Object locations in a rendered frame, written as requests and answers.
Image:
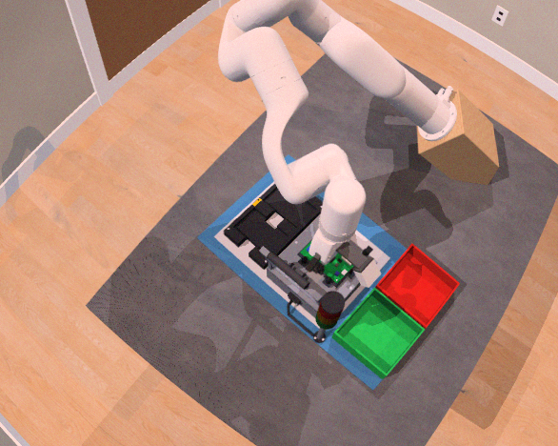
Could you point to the red bin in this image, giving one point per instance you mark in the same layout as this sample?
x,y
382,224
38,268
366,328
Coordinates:
x,y
418,283

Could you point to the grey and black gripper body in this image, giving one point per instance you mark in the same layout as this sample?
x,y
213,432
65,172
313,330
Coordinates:
x,y
326,248

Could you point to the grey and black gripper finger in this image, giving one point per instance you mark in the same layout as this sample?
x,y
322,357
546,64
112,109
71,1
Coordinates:
x,y
311,266

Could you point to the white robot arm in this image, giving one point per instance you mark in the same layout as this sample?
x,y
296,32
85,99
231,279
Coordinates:
x,y
260,54

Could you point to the green circuit board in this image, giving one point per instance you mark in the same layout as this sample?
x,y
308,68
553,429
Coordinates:
x,y
337,268

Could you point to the green bin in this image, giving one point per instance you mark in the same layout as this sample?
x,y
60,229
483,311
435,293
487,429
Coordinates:
x,y
378,331

